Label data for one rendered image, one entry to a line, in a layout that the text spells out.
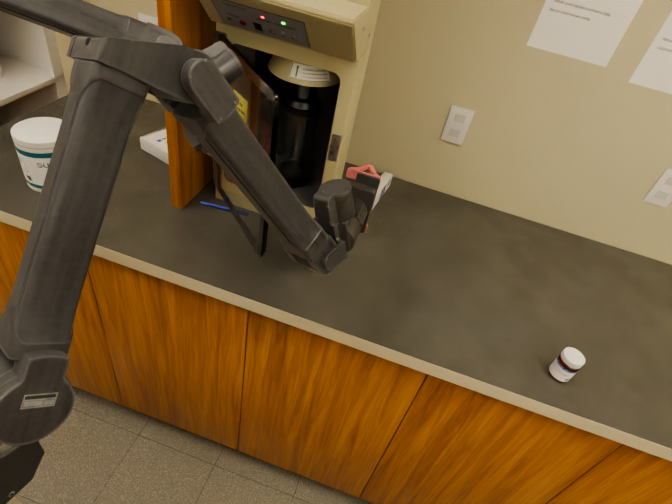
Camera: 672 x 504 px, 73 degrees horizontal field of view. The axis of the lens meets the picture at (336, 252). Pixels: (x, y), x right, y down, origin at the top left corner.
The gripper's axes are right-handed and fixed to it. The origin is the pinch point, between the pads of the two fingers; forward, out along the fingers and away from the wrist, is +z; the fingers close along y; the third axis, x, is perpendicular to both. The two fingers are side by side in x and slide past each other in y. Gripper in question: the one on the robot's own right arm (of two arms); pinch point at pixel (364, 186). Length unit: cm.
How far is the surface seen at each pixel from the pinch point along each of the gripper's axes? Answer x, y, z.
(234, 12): 33.3, 25.5, 5.1
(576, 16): -35, 31, 55
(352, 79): 9.3, 16.8, 12.0
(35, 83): 126, -28, 43
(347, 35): 10.1, 27.6, 3.0
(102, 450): 64, -120, -28
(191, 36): 45.8, 16.5, 10.6
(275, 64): 28.1, 13.6, 16.0
